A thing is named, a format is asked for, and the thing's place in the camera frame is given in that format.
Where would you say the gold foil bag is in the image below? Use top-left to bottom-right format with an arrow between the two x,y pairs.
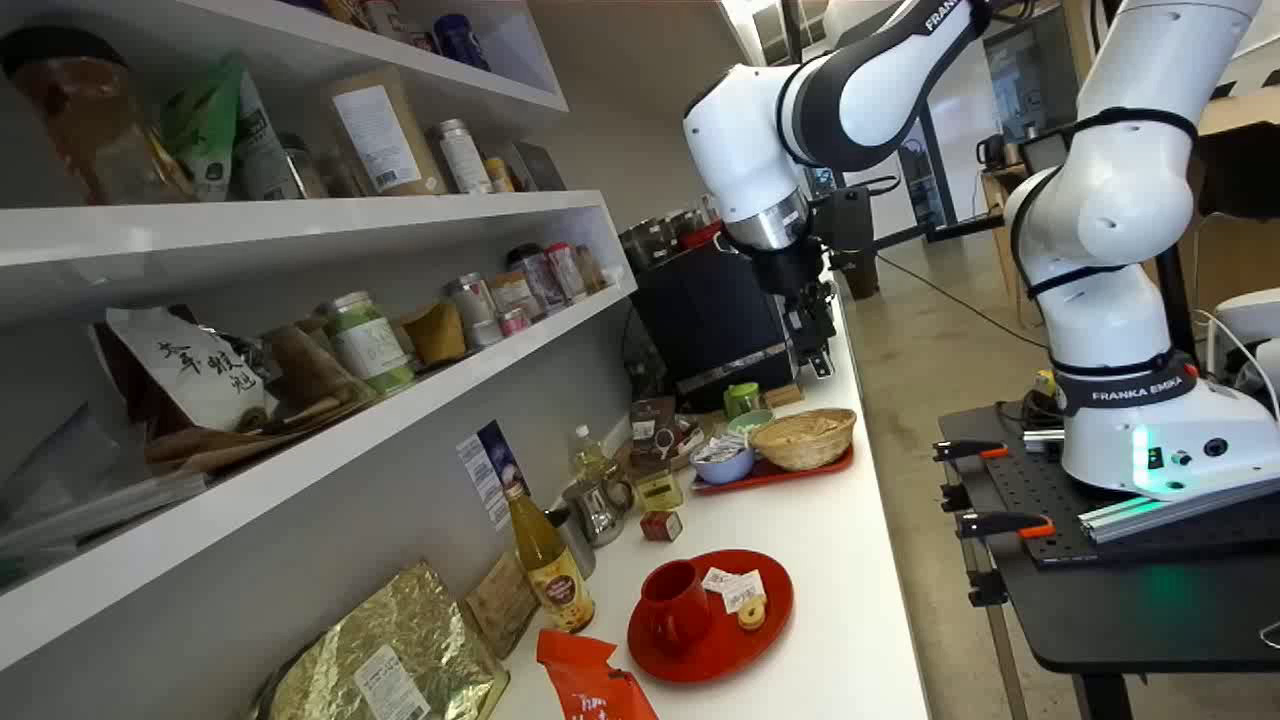
251,563 -> 506,720

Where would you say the red tray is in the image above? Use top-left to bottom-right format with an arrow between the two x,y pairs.
691,450 -> 856,495

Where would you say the brown box white label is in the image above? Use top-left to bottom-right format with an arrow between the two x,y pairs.
329,69 -> 445,195

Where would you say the white bag with calligraphy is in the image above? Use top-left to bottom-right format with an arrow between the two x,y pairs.
102,307 -> 275,432

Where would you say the red round plate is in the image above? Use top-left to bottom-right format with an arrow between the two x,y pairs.
627,547 -> 796,683

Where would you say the small white bottle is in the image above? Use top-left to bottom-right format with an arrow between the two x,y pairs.
438,119 -> 490,195

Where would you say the woven wicker basket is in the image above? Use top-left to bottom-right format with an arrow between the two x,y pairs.
746,410 -> 856,474

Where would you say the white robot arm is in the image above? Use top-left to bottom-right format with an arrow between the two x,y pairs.
683,0 -> 1280,495

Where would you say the green lid jar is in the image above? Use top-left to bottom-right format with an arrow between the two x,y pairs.
325,293 -> 412,396

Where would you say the orange snack packet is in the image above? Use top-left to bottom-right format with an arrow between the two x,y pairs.
536,633 -> 655,720

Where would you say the red cup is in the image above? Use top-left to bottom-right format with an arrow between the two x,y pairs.
634,560 -> 710,653

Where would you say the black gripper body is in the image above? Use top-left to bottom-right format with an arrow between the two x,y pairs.
753,246 -> 837,377

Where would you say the white wall shelf unit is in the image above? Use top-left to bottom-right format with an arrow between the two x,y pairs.
0,0 -> 634,669

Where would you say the brown glass jar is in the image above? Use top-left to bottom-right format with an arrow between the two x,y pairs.
0,25 -> 192,206

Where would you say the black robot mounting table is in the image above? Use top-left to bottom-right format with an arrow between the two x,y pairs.
934,403 -> 1280,720

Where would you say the yellow oil bottle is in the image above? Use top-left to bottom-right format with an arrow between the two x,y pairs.
506,483 -> 597,633

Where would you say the black coffee machine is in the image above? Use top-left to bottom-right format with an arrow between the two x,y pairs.
634,249 -> 791,414

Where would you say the blue small bowl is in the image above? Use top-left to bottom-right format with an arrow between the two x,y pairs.
691,439 -> 754,483

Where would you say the green tea packet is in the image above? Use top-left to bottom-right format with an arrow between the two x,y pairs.
159,58 -> 303,200

